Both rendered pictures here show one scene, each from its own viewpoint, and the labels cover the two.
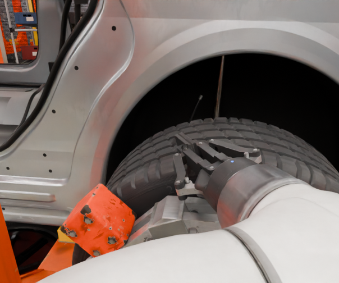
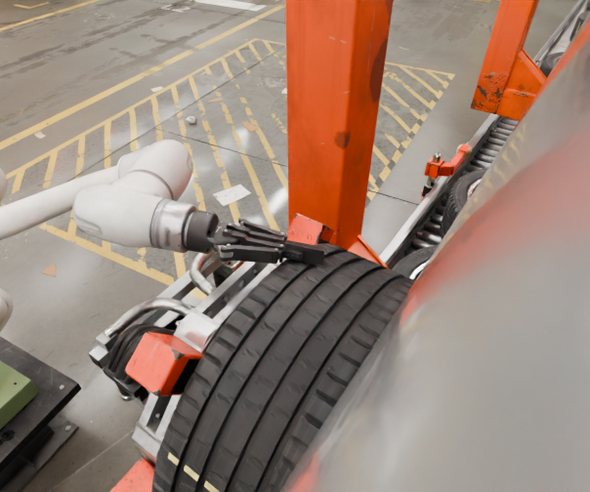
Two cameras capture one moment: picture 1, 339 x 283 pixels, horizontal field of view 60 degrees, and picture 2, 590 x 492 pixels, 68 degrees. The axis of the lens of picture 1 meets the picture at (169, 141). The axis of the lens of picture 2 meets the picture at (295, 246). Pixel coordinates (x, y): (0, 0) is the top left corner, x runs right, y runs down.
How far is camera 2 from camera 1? 94 cm
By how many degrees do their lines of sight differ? 93
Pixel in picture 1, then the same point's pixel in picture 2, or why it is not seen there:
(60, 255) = not seen: hidden behind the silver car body
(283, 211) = (144, 184)
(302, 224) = (134, 181)
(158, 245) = (162, 158)
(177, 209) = not seen: hidden behind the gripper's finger
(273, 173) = (171, 206)
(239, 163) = (201, 214)
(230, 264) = (142, 165)
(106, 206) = (302, 230)
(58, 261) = not seen: hidden behind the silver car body
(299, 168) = (229, 329)
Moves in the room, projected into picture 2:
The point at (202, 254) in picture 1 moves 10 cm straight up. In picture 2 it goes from (148, 161) to (136, 111)
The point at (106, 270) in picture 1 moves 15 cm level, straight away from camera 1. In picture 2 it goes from (163, 148) to (235, 156)
